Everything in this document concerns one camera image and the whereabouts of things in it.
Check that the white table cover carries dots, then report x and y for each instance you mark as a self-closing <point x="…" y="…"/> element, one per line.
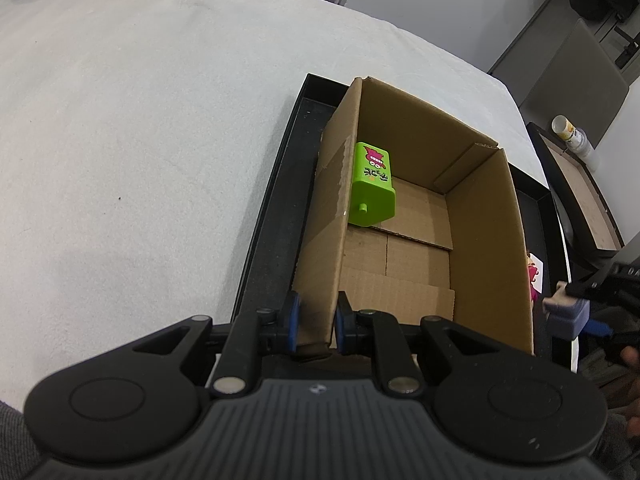
<point x="150" y="135"/>

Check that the magenta toy figure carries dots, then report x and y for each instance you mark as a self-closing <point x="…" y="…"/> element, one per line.
<point x="533" y="277"/>

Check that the green toy box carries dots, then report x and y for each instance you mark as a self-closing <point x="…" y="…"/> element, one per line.
<point x="372" y="195"/>

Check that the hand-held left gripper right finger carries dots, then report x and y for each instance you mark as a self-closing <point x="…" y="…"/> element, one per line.
<point x="341" y="323"/>

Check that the person's right hand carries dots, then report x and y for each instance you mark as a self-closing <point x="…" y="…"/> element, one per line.
<point x="629" y="356"/>

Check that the black tray with brown base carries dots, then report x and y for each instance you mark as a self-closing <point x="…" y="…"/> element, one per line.
<point x="580" y="195"/>

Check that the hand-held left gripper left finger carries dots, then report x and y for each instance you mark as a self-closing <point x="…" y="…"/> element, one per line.
<point x="294" y="321"/>

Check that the brown cardboard box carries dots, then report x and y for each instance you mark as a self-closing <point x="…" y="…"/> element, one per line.
<point x="480" y="240"/>

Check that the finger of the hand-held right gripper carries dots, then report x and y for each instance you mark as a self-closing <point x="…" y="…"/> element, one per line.
<point x="592" y="285"/>
<point x="600" y="328"/>

